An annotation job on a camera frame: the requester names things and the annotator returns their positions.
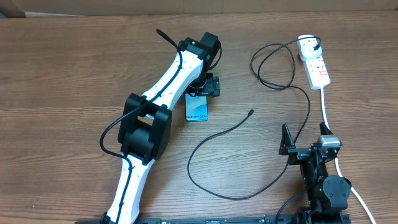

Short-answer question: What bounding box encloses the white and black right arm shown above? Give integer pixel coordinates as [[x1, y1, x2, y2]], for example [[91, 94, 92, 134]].
[[275, 122, 352, 223]]

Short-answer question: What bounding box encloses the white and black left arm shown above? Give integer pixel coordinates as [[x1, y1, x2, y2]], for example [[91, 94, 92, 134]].
[[99, 32, 222, 223]]

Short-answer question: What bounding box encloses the white power strip cord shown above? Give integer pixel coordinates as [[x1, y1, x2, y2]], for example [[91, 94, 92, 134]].
[[319, 86, 377, 224]]

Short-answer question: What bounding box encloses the white power strip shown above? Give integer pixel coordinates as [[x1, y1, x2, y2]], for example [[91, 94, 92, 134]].
[[303, 56, 331, 90]]

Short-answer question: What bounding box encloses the white charger plug adapter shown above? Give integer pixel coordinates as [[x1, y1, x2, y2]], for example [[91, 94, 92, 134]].
[[297, 34, 323, 61]]

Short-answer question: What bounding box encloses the Samsung Galaxy smartphone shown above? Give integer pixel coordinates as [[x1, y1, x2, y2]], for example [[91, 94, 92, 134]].
[[185, 93, 208, 122]]

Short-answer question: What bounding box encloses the brown cardboard backdrop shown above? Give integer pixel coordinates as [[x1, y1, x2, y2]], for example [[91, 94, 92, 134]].
[[1, 0, 397, 17]]

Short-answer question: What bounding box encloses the black USB charging cable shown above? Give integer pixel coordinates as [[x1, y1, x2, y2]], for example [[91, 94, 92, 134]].
[[187, 36, 322, 201]]

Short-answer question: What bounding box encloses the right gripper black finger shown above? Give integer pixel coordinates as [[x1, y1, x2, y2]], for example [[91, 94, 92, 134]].
[[279, 124, 295, 156], [320, 122, 333, 135]]

